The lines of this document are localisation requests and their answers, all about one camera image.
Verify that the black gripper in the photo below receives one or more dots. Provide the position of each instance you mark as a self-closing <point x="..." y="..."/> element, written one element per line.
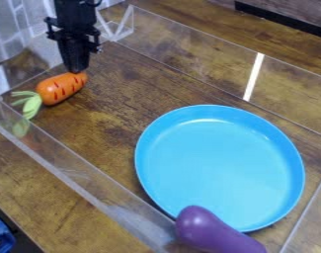
<point x="73" y="23"/>

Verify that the orange toy carrot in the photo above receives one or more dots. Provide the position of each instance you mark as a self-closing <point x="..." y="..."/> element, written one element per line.
<point x="51" y="92"/>

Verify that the dark baseboard strip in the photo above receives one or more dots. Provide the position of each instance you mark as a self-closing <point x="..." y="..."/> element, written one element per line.
<point x="277" y="18"/>

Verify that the blue round plate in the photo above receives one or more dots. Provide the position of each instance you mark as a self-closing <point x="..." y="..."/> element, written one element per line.
<point x="220" y="157"/>

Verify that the blue plastic object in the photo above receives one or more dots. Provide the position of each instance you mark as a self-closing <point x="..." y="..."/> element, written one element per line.
<point x="7" y="239"/>

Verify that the purple toy eggplant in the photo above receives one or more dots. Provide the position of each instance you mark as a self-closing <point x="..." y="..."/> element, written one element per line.
<point x="201" y="230"/>

